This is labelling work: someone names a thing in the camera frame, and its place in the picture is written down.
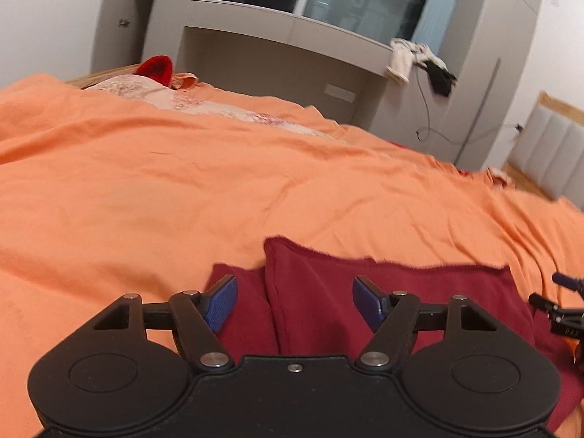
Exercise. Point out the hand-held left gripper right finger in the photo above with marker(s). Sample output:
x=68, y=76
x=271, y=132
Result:
x=368, y=303

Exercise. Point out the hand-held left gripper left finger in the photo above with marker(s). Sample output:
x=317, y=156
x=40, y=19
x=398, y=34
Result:
x=221, y=303

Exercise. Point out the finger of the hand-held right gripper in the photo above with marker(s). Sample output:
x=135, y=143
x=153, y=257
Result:
x=568, y=280
x=547, y=304

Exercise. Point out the dark red long-sleeve shirt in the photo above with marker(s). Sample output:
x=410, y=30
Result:
x=319, y=292

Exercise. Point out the grey padded headboard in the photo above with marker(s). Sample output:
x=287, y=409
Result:
x=552, y=146

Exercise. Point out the orange blanket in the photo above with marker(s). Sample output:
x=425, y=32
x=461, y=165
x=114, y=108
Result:
x=137, y=191

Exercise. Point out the small orange cloth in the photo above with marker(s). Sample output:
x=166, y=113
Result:
x=185, y=82

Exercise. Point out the pink floral sheet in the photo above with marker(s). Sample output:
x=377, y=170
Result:
x=132, y=89

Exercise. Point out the black garment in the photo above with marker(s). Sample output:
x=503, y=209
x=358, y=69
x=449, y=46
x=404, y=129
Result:
x=440, y=80

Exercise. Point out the red knitted hat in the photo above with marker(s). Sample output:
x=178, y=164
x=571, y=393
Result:
x=155, y=69

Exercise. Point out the white garment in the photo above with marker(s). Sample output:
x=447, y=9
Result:
x=404, y=61

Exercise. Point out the grey built-in wardrobe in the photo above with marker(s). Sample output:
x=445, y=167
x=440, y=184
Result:
x=273, y=54

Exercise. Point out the grey wardrobe door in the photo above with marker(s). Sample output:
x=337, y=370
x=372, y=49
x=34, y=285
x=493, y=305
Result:
x=116, y=41

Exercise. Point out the light blue curtain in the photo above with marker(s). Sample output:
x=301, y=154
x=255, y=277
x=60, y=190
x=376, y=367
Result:
x=435, y=9

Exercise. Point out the white wall socket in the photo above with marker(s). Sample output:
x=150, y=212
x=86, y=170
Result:
x=340, y=92

